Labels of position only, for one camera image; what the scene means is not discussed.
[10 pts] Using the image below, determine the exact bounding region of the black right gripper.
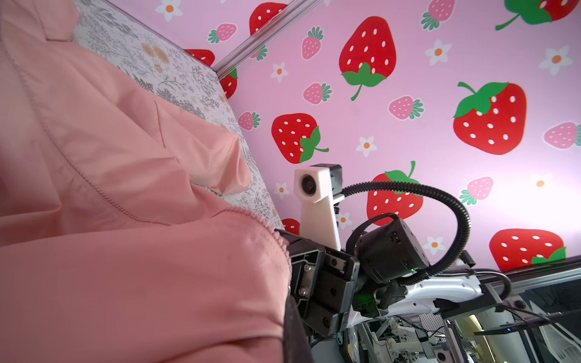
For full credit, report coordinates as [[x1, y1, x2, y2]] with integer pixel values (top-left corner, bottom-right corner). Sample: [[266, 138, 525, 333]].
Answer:
[[279, 230, 360, 338]]

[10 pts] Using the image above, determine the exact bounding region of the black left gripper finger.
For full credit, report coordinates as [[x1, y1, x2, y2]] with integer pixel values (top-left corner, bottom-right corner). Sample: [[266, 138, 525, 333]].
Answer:
[[283, 294, 314, 363]]

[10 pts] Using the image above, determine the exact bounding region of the pink hooded zip jacket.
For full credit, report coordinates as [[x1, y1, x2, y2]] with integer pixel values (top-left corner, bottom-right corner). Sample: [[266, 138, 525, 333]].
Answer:
[[1, 1, 290, 362]]

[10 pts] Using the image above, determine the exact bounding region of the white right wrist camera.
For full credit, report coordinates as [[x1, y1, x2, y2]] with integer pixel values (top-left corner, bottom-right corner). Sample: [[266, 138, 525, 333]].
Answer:
[[294, 163, 345, 250]]

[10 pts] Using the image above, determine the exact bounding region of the aluminium right corner post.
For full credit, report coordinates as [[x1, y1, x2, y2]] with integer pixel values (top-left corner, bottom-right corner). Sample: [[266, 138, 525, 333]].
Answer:
[[213, 0, 321, 80]]

